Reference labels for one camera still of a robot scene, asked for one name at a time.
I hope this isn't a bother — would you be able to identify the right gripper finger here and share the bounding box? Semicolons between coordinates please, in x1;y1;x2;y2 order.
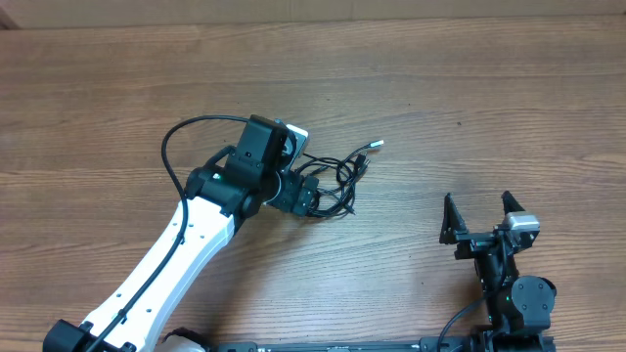
501;191;524;214
439;193;469;244

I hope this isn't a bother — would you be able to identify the black usb cable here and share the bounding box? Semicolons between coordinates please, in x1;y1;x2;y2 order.
292;139;385;220

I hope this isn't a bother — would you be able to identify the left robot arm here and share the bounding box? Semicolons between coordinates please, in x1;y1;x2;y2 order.
42;115;318;352

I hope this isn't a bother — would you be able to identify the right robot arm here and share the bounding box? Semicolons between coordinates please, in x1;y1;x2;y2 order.
435;191;558;352

